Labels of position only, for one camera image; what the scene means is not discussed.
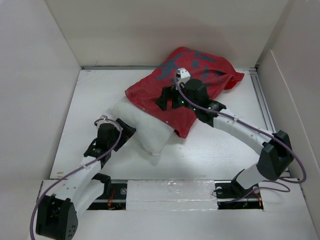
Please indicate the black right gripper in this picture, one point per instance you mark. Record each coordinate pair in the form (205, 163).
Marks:
(168, 92)

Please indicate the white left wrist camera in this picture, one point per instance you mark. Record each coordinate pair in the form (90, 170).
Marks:
(103, 119)

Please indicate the aluminium right side rail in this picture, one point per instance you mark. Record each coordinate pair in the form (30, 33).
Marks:
(262, 102)

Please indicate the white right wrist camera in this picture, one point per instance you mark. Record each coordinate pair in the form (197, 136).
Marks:
(182, 76)

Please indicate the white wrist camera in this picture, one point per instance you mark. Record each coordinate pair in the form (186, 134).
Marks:
(103, 119)
(182, 76)

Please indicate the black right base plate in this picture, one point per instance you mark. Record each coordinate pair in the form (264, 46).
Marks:
(229, 199)

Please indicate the red patterned pillowcase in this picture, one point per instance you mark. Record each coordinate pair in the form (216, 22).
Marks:
(156, 94)

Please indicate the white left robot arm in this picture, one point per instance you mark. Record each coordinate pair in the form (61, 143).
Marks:
(57, 211)

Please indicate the white pillow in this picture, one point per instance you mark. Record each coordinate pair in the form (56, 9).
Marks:
(151, 132)

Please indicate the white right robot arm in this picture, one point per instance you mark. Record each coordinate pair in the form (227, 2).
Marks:
(273, 148)

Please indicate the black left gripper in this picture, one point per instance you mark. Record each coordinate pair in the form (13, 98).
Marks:
(127, 132)

